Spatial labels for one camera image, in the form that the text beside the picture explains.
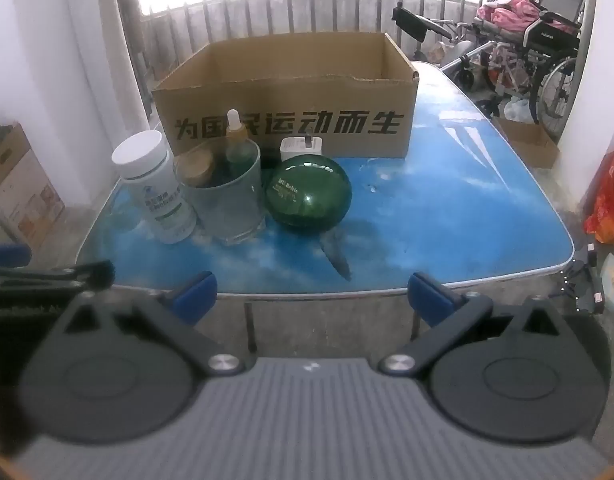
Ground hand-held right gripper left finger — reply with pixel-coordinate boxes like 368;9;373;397
52;271;245;378

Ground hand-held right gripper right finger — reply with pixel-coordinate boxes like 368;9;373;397
377;272;570;378

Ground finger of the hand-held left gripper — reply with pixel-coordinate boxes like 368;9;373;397
0;260;115;293
0;244;32;267

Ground clear glass cup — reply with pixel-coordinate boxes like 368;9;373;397
176;139;266;246

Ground white plastic bottle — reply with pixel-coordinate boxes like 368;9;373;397
111;130;198;245

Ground green round jar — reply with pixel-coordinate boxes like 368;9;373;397
264;155;353;235

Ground amber dropper bottle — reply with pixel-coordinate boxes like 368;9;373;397
221;109;255;183

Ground white charger plug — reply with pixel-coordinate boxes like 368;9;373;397
279;132;327;163

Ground large cardboard box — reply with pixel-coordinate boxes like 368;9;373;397
152;32;420;160

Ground printed cardboard box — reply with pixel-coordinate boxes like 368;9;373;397
0;119;65;251

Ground small jar with wooden lid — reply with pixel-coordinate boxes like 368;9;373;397
179;152;220;188

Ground black power strip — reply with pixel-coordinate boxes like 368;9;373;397
552;245;605;316

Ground small brown cardboard box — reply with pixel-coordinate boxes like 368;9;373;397
494;117;560;170

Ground red plastic bag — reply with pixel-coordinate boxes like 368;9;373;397
584;145;614;248

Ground white plastic bag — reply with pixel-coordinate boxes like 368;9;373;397
502;97;534;123

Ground dark folded board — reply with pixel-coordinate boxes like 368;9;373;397
118;0;153;116

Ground black wheelchair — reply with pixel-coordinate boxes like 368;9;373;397
474;10;584;136

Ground pink clothes pile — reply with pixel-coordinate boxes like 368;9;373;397
477;0;544;36

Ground metal balcony railing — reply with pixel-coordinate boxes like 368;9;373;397
114;0;492;68

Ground silver frame with black pad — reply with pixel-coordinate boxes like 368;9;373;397
392;4;492;86

